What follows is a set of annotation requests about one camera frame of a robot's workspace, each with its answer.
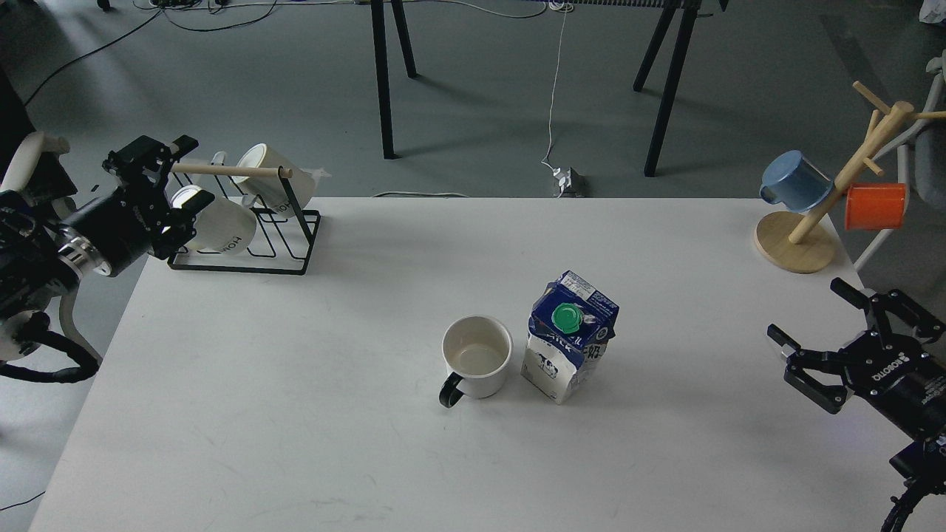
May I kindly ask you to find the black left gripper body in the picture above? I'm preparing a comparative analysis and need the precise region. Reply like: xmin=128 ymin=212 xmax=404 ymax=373
xmin=65 ymin=136 xmax=194 ymax=277

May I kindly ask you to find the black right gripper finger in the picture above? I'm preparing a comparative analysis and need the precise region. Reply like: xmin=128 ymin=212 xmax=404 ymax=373
xmin=766 ymin=324 xmax=849 ymax=415
xmin=830 ymin=277 xmax=873 ymax=311

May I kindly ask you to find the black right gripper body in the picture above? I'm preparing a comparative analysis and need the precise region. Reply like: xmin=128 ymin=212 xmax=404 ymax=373
xmin=839 ymin=290 xmax=945 ymax=441

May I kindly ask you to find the blue white milk carton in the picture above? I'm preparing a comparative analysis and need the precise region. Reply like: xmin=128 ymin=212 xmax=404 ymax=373
xmin=520 ymin=270 xmax=619 ymax=405

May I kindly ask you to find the white mug black handle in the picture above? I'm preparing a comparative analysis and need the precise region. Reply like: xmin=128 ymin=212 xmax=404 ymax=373
xmin=438 ymin=316 xmax=513 ymax=409

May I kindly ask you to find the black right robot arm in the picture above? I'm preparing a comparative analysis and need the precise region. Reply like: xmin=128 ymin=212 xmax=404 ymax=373
xmin=766 ymin=277 xmax=945 ymax=531

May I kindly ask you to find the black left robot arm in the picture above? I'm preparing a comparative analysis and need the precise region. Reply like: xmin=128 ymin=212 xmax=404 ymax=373
xmin=1 ymin=132 xmax=213 ymax=383

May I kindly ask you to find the white ribbed cup front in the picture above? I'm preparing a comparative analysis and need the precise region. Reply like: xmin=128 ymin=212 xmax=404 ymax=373
xmin=179 ymin=185 xmax=257 ymax=255

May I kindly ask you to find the white ribbed cup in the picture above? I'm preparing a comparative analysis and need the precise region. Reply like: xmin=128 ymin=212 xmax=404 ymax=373
xmin=179 ymin=185 xmax=257 ymax=255
xmin=233 ymin=143 xmax=318 ymax=219

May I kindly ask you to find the white ribbed cup rear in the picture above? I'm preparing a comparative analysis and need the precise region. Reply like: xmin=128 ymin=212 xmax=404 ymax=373
xmin=233 ymin=143 xmax=318 ymax=219

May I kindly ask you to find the wooden mug tree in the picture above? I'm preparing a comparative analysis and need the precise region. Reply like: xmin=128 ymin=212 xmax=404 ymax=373
xmin=753 ymin=81 xmax=944 ymax=275

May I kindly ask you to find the orange mug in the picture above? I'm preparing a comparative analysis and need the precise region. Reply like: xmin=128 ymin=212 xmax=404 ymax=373
xmin=845 ymin=183 xmax=908 ymax=231

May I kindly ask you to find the blue mug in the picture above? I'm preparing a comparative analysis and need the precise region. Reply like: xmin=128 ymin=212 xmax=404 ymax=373
xmin=759 ymin=149 xmax=834 ymax=213

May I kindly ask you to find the grey chair right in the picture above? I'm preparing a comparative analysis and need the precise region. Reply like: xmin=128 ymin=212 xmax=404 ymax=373
xmin=854 ymin=50 xmax=945 ymax=272

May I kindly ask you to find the grey chair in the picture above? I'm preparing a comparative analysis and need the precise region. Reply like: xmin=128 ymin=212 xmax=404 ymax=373
xmin=854 ymin=50 xmax=945 ymax=272
xmin=0 ymin=70 xmax=101 ymax=363

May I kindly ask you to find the grey chair left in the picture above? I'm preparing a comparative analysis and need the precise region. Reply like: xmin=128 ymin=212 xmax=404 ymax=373
xmin=0 ymin=70 xmax=101 ymax=363

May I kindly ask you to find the black table leg left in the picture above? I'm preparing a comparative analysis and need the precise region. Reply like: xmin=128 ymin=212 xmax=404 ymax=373
xmin=370 ymin=0 xmax=419 ymax=160

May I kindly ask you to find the black table leg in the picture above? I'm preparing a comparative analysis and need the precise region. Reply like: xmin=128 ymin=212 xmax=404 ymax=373
xmin=632 ymin=1 xmax=702 ymax=178
xmin=370 ymin=0 xmax=419 ymax=160

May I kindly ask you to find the white power adapter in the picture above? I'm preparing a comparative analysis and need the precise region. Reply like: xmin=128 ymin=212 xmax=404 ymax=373
xmin=553 ymin=166 xmax=591 ymax=198

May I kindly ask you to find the black table leg right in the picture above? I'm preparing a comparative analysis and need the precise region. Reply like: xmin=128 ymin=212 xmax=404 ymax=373
xmin=632 ymin=1 xmax=702 ymax=178

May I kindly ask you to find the black wire cup rack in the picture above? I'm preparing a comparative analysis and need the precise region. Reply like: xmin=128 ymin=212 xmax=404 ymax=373
xmin=168 ymin=151 xmax=324 ymax=276

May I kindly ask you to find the black cable on floor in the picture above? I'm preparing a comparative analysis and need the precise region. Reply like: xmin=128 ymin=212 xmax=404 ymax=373
xmin=26 ymin=0 xmax=280 ymax=106

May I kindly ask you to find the white cable on floor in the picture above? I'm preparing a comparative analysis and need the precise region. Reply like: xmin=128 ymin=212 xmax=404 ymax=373
xmin=542 ymin=0 xmax=576 ymax=172

